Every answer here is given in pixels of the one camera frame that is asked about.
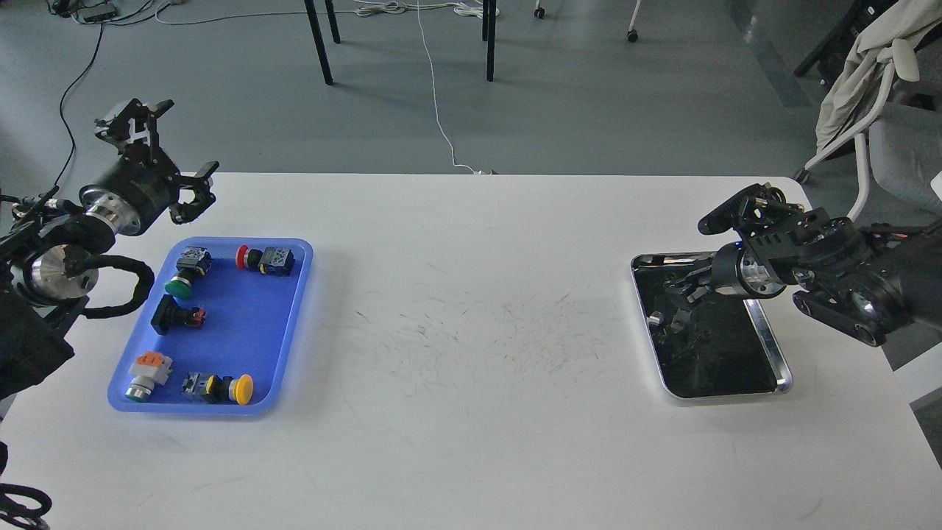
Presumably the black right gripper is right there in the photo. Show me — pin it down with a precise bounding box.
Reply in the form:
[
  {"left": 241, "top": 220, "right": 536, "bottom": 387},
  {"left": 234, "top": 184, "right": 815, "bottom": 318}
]
[{"left": 647, "top": 242, "right": 786, "bottom": 332}]

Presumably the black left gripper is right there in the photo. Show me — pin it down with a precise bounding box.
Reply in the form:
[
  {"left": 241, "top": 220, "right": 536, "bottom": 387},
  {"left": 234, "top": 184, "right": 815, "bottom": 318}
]
[{"left": 79, "top": 98, "right": 221, "bottom": 237}]

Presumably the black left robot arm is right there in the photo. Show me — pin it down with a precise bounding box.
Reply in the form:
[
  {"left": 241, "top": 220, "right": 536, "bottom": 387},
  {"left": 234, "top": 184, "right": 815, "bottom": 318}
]
[{"left": 1, "top": 99, "right": 219, "bottom": 398}]

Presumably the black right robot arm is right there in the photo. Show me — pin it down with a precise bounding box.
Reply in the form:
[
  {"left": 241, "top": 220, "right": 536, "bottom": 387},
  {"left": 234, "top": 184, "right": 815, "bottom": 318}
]
[{"left": 647, "top": 183, "right": 941, "bottom": 347}]

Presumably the silver metal tray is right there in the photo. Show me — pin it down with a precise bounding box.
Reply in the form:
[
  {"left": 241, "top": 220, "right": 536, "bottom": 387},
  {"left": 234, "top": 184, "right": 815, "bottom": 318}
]
[{"left": 630, "top": 252, "right": 794, "bottom": 403}]

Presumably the black power strip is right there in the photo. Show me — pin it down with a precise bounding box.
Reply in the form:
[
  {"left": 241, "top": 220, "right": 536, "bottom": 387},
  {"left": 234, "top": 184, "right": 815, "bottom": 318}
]
[{"left": 46, "top": 1, "right": 118, "bottom": 24}]

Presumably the blue plastic tray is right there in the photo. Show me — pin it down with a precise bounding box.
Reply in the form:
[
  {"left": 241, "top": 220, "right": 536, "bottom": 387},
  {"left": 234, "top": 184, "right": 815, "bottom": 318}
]
[{"left": 107, "top": 237, "right": 315, "bottom": 417}]

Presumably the black table leg left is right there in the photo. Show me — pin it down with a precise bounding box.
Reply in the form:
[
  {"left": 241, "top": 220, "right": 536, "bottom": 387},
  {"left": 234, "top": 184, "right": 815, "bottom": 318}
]
[{"left": 303, "top": 0, "right": 342, "bottom": 86}]

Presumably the black table leg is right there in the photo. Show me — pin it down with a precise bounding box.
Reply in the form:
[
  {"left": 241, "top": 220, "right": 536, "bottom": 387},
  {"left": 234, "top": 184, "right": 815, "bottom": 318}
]
[
  {"left": 481, "top": 0, "right": 498, "bottom": 82},
  {"left": 303, "top": 0, "right": 342, "bottom": 86}
]

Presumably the white orange push button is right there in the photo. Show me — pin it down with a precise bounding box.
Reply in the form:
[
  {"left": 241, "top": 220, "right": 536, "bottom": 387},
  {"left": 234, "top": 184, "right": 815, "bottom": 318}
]
[{"left": 124, "top": 351, "right": 174, "bottom": 403}]

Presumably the beige cloth on chair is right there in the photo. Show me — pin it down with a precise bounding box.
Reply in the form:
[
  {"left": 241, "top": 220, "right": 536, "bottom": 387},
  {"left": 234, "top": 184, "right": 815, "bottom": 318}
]
[{"left": 815, "top": 1, "right": 941, "bottom": 153}]

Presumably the black table leg right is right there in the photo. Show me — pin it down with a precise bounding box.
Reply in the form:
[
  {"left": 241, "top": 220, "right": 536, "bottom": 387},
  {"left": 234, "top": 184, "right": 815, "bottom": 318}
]
[{"left": 481, "top": 0, "right": 498, "bottom": 82}]

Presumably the green push button switch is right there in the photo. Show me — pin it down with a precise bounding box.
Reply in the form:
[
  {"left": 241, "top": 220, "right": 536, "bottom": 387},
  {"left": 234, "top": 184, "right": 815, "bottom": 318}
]
[{"left": 163, "top": 246, "right": 213, "bottom": 300}]

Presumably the black floor cable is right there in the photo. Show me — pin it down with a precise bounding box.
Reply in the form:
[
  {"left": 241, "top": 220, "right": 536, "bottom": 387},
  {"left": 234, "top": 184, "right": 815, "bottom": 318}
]
[{"left": 57, "top": 22, "right": 107, "bottom": 182}]

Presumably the red push button switch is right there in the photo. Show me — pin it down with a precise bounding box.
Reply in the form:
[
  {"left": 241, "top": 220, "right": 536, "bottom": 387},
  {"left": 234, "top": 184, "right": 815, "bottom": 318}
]
[{"left": 235, "top": 244, "right": 296, "bottom": 276}]

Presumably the black push button switch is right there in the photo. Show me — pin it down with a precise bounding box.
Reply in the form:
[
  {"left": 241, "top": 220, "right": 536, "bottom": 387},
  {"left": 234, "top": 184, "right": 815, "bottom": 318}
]
[{"left": 150, "top": 293, "right": 208, "bottom": 336}]

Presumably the yellow push button switch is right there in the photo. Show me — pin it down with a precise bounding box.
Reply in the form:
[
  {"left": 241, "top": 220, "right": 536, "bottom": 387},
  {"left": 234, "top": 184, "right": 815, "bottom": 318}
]
[{"left": 180, "top": 372, "right": 255, "bottom": 406}]

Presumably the white floor cable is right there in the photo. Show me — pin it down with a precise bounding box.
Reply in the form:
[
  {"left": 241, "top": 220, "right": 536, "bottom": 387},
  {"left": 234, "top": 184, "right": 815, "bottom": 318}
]
[{"left": 355, "top": 0, "right": 501, "bottom": 176}]

